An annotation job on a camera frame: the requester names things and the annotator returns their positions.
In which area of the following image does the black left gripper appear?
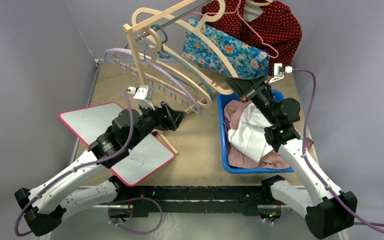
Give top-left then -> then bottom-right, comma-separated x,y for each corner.
128,100 -> 186,149

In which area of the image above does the blue floral garment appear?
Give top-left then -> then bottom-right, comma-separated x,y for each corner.
182,19 -> 270,79

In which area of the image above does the cream wooden hanger front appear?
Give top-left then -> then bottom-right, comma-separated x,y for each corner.
105,27 -> 214,110

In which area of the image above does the white cloth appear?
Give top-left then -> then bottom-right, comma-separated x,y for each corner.
228,103 -> 273,163

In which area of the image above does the teal hanger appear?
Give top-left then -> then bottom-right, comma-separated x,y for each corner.
124,23 -> 216,97

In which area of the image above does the pink pleated skirt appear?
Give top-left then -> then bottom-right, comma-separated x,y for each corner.
223,100 -> 290,170

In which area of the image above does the pink wire hanger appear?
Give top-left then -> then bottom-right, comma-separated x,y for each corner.
193,0 -> 280,61

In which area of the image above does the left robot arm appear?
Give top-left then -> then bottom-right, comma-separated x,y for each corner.
14,102 -> 186,237

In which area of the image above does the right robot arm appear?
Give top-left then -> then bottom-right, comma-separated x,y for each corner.
225,76 -> 358,240

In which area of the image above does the blue plastic bin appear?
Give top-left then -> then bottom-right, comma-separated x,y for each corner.
216,93 -> 294,174

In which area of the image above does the red-edged whiteboard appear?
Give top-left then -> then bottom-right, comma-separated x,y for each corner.
59,102 -> 175,187

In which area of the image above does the red polka dot dress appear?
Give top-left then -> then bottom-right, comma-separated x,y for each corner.
209,0 -> 303,74

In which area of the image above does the metal rack rod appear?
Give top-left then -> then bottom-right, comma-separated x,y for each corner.
134,0 -> 213,42

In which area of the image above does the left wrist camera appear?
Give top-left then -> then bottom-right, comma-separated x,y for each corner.
127,84 -> 156,111

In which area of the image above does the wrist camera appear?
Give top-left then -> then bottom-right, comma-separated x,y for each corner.
268,63 -> 293,85
127,84 -> 156,111

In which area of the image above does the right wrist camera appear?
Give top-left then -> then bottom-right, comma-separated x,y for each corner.
268,63 -> 293,85

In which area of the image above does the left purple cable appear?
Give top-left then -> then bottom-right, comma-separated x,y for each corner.
14,88 -> 136,238

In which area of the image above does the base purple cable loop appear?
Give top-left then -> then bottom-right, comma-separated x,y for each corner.
107,197 -> 164,235

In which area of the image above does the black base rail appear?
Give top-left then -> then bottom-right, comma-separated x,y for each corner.
109,175 -> 284,218

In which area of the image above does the wooden clothes rack frame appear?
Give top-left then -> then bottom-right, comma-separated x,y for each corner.
123,0 -> 226,156

